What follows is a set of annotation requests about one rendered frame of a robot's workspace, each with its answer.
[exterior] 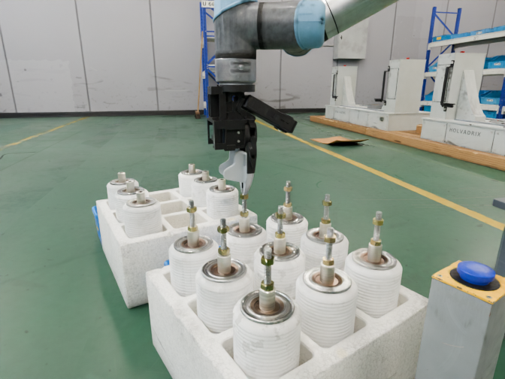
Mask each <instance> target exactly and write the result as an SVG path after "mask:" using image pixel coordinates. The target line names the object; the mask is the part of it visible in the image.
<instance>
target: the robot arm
mask: <svg viewBox="0 0 505 379"><path fill-rule="evenodd" d="M397 1H399V0H300V1H288V2H258V0H214V18H213V23H214V39H215V70H216V82H217V83H219V85H217V86H208V87H207V95H208V116H209V118H207V137H208V144H213V148H214V149H215V150H224V151H229V159H228V161H226V162H224V163H223V164H221V165H220V166H219V173H220V174H222V175H223V176H224V178H225V179H226V180H233V181H237V182H240V189H241V192H242V188H243V194H244V195H246V194H247V193H248V191H249V188H250V187H251V185H252V182H253V177H254V173H255V169H256V158H257V146H256V142H257V127H256V123H255V120H256V117H254V116H253V115H255V116H257V117H258V118H260V119H262V120H264V121H265V122H267V123H270V124H271V125H272V126H274V128H275V129H277V130H278V131H279V132H283V133H287V132H290V133H293V131H294V129H295V127H296V125H297V123H298V122H297V121H295V120H294V118H293V117H291V116H289V115H288V114H285V113H281V112H279V111H278V110H276V109H275V108H272V107H271V106H270V105H267V104H265V103H264V102H262V101H260V100H259V99H257V98H255V97H254V96H251V95H244V93H245V92H255V90H256V85H253V83H255V82H256V50H284V51H285V52H286V53H287V54H289V55H290V56H304V55H306V54H308V53H309V52H310V51H311V50H312V49H314V48H320V47H321V46H322V45H323V44H324V42H325V41H327V40H328V39H330V38H332V37H334V36H335V35H338V34H339V33H341V32H343V31H345V30H347V29H348V28H350V27H352V26H354V25H355V24H357V23H360V22H361V21H362V20H365V19H367V18H368V17H370V16H372V15H374V14H375V13H377V12H379V11H381V10H382V9H384V8H387V7H388V6H389V5H392V4H394V3H395V2H397ZM232 96H234V97H233V99H234V101H233V100H232ZM242 108H243V109H242ZM246 111H248V112H250V114H249V113H248V112H246ZM252 114H253V115H252ZM210 125H213V135H211V138H210Z"/></svg>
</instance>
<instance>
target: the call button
mask: <svg viewBox="0 0 505 379"><path fill-rule="evenodd" d="M457 272H458V273H459V274H460V277H461V278H462V279H463V280H465V281H467V282H468V283H472V284H476V285H480V286H485V285H488V284H489V283H490V282H492V281H494V279H495V275H496V273H495V271H494V270H493V269H492V268H490V267H489V266H487V265H485V264H482V263H480V262H474V261H463V262H460V263H459V264H458V266H457Z"/></svg>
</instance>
